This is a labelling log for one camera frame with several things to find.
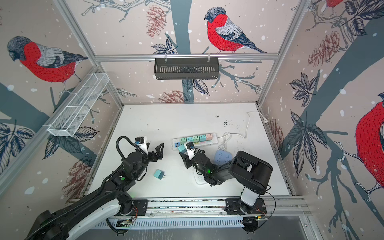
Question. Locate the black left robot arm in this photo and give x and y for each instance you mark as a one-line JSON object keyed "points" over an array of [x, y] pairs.
{"points": [[108, 200]]}

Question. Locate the white multicolour power strip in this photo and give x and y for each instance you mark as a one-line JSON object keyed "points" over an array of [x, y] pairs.
{"points": [[176, 141]]}

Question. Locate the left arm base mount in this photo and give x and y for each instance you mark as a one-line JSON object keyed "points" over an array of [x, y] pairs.
{"points": [[133, 208]]}

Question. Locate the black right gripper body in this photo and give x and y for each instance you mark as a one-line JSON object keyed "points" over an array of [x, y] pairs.
{"points": [[196, 164]]}

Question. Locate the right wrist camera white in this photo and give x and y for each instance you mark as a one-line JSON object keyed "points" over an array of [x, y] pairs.
{"points": [[191, 150]]}

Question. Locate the blue square socket cube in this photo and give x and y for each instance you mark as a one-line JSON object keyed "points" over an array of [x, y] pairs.
{"points": [[222, 157]]}

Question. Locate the white square socket cube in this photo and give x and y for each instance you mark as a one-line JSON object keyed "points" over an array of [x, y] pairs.
{"points": [[200, 180]]}

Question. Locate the pink USB charger plug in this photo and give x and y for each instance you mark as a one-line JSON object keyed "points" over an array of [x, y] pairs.
{"points": [[209, 137]]}

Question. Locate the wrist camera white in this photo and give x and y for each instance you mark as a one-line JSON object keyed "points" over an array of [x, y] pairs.
{"points": [[141, 142], [191, 150]]}

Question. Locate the black wall shelf basket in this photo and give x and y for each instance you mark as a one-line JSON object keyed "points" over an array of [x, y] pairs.
{"points": [[187, 69]]}

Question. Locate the white wire mesh shelf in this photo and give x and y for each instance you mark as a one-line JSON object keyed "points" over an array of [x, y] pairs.
{"points": [[71, 117]]}

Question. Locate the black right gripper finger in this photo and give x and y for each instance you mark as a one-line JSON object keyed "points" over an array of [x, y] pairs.
{"points": [[186, 160], [197, 150]]}

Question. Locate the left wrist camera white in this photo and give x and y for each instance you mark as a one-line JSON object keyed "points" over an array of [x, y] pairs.
{"points": [[141, 142]]}

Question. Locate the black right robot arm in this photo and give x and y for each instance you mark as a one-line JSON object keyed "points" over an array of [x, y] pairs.
{"points": [[251, 172]]}

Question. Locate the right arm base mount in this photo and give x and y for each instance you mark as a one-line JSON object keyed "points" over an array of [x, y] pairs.
{"points": [[237, 207]]}

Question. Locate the green charger plug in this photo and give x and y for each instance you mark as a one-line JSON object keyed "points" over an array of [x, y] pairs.
{"points": [[196, 139], [183, 141]]}

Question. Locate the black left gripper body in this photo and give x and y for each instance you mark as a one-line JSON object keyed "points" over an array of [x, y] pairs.
{"points": [[151, 157]]}

